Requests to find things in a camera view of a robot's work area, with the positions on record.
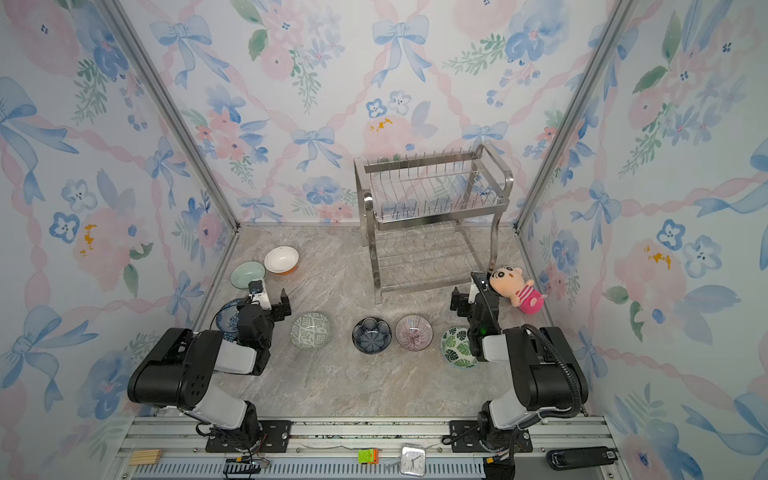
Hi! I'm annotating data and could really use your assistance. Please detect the pink purple glass bowl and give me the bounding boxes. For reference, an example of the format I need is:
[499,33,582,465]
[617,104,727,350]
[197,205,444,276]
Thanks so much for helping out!
[395,315,434,352]

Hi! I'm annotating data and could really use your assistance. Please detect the small silver alarm clock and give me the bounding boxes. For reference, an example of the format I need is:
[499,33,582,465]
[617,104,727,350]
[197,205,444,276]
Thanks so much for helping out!
[399,444,427,477]

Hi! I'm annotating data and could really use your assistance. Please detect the green white patterned bowl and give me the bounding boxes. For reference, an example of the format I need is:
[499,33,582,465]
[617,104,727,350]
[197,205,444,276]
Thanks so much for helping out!
[290,312,332,350]

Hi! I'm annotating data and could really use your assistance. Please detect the blue white patterned bowl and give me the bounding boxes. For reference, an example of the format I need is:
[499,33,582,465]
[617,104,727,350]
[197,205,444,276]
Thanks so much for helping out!
[213,299,240,342]

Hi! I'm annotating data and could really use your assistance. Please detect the dark blue flower bowl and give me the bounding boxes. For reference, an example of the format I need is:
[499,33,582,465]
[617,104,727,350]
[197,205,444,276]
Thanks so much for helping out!
[351,317,392,355]

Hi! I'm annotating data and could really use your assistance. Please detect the wooden block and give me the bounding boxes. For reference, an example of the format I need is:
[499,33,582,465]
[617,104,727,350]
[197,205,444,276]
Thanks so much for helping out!
[129,449,163,466]

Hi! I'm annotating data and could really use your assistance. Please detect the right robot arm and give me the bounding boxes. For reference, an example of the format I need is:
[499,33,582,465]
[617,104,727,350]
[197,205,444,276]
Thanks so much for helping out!
[441,289,588,451]

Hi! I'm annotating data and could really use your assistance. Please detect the green orange small block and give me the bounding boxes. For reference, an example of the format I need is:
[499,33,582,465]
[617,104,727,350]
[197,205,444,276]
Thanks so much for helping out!
[357,448,380,465]

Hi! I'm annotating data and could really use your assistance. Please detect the stainless steel dish rack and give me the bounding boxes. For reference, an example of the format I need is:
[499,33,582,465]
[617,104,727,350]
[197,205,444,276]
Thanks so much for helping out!
[354,143,514,303]

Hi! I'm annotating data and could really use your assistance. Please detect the pale green bowl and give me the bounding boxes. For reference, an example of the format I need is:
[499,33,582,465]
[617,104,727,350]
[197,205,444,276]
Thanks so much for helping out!
[230,261,266,290]

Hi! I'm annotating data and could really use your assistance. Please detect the black stapler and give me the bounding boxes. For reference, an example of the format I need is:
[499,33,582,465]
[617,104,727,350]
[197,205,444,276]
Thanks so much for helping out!
[545,446,618,471]

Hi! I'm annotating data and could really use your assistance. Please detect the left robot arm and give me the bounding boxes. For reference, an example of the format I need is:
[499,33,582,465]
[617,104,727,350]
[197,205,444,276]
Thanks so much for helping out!
[127,291,292,452]

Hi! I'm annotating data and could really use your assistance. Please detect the white orange bowl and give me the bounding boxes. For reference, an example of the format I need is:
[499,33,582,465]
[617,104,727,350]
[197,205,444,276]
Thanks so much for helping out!
[263,246,300,275]

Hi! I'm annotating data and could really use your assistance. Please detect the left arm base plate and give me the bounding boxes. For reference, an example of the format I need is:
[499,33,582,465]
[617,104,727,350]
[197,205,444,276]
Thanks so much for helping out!
[205,419,293,454]

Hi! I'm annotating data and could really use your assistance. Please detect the plush doll pink shirt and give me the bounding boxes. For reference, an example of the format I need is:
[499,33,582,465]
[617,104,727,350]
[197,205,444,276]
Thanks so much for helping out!
[490,266,546,315]

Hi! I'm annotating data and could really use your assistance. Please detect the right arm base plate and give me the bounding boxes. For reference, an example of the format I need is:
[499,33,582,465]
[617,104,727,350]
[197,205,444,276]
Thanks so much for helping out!
[441,420,533,454]

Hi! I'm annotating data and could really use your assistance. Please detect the green leaf pattern bowl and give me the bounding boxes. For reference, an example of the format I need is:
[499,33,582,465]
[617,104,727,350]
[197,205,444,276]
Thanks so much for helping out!
[440,327,478,369]

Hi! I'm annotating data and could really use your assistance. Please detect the black connector with wires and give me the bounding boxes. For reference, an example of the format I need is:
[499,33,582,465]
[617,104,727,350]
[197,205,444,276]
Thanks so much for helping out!
[221,457,263,479]

